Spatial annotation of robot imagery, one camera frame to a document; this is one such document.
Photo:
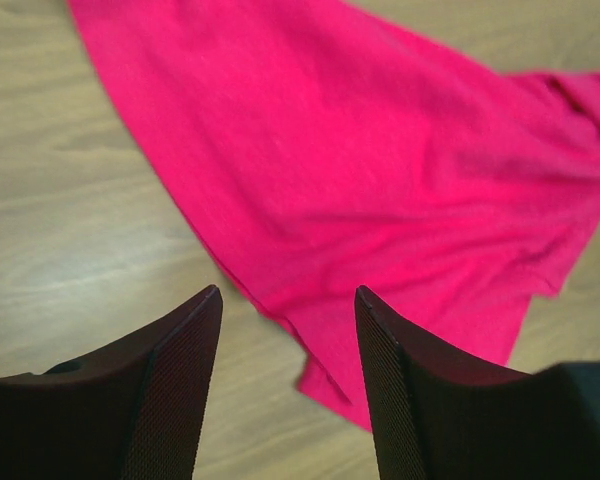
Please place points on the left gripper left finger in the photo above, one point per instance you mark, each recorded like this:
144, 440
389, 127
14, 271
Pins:
132, 409

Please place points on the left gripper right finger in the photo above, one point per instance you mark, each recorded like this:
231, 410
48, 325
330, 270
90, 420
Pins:
438, 412

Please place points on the magenta t shirt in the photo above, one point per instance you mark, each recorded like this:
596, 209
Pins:
315, 148

